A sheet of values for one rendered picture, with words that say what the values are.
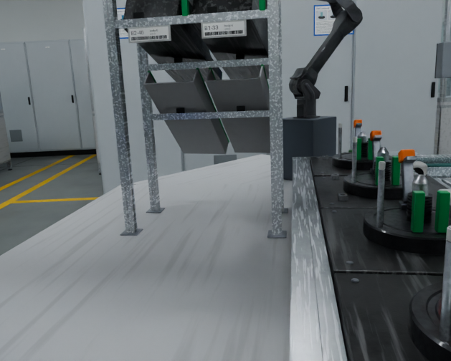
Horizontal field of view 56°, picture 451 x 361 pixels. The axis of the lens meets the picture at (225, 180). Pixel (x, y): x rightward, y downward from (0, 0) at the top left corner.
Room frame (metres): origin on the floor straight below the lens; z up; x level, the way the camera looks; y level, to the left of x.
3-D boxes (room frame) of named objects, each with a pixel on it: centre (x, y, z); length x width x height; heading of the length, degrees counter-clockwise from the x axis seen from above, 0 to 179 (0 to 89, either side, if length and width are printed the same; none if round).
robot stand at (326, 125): (1.40, -0.28, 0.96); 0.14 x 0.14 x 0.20; 45
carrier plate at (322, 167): (1.03, -0.34, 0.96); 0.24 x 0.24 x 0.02; 80
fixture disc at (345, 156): (1.03, -0.34, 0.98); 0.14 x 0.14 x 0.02
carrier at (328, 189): (0.78, -0.29, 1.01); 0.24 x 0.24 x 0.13; 80
